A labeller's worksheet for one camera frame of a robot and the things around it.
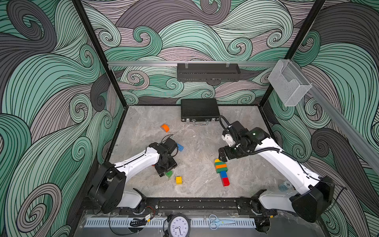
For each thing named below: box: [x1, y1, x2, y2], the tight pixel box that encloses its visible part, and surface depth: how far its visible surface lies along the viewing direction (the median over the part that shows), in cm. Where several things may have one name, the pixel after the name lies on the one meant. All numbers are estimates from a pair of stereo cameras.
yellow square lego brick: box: [175, 176, 183, 185], surface depth 81 cm
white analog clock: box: [162, 213, 192, 237], surface depth 67 cm
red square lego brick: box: [222, 177, 231, 187], surface depth 81 cm
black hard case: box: [181, 98, 221, 126], surface depth 113 cm
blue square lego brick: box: [219, 170, 228, 182], surface depth 85 cm
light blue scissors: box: [208, 213, 237, 231], surface depth 71 cm
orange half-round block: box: [160, 123, 170, 133], surface depth 106 cm
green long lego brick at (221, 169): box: [216, 167, 229, 174], surface depth 87 cm
